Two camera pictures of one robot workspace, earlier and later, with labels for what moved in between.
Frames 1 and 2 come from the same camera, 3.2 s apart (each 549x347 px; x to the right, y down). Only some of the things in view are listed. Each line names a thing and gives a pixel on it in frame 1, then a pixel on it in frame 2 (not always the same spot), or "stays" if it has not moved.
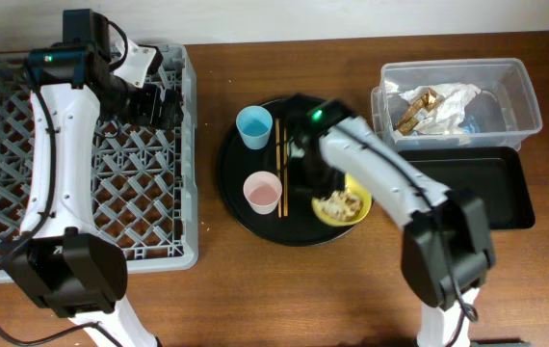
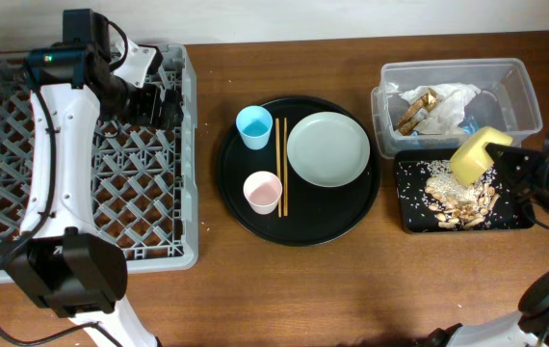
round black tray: [261, 183] stays
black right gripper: [336, 183] -> [528, 177]
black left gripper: [151, 116] stays
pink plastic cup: [263, 190] stays
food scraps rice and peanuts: [342, 206] -> [455, 202]
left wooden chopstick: [279, 181] stays
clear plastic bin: [454, 104] stays
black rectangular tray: [495, 174] stays
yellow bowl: [356, 188] -> [473, 156]
